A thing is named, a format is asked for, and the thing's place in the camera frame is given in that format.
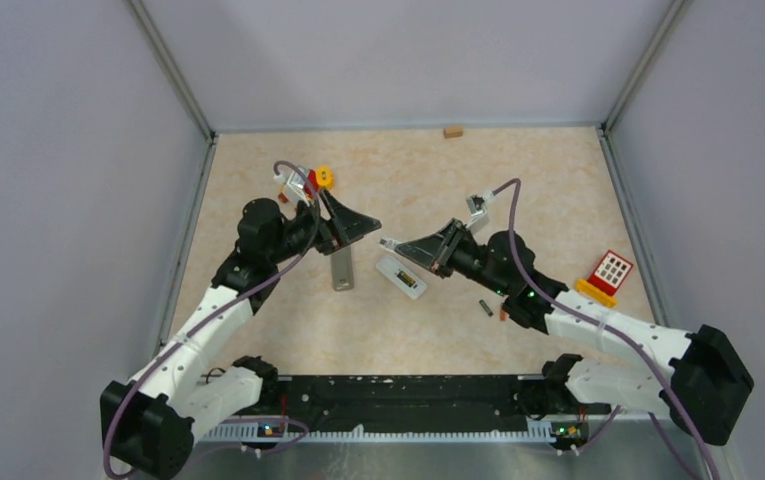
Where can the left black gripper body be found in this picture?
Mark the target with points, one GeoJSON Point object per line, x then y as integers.
{"type": "Point", "coordinates": [297, 233]}

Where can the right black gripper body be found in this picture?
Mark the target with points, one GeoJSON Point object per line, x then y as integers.
{"type": "Point", "coordinates": [468, 259]}

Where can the dark green AA battery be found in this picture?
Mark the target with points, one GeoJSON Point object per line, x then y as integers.
{"type": "Point", "coordinates": [485, 307]}

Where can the white remote control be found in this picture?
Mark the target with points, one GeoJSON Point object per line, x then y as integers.
{"type": "Point", "coordinates": [403, 278]}

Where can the grey remote battery cover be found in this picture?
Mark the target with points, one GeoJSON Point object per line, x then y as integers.
{"type": "Point", "coordinates": [342, 271]}

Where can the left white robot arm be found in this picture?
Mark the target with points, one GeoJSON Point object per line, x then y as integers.
{"type": "Point", "coordinates": [153, 421]}

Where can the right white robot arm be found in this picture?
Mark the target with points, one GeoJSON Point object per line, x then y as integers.
{"type": "Point", "coordinates": [696, 378]}

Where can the yellow round toy brick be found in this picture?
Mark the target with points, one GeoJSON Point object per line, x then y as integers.
{"type": "Point", "coordinates": [324, 178]}

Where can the red toy cylinder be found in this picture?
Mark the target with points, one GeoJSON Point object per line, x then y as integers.
{"type": "Point", "coordinates": [313, 179]}

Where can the yellow toy piece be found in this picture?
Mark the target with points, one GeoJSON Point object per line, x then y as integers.
{"type": "Point", "coordinates": [586, 288]}

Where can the red white toy panel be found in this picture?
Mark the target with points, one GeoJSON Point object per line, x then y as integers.
{"type": "Point", "coordinates": [610, 273]}

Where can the small wooden block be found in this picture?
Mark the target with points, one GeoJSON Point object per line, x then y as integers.
{"type": "Point", "coordinates": [453, 131]}

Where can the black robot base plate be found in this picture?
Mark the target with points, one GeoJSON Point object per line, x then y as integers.
{"type": "Point", "coordinates": [434, 404]}

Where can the grey slotted cable duct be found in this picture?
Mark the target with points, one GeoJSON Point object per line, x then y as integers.
{"type": "Point", "coordinates": [537, 432]}

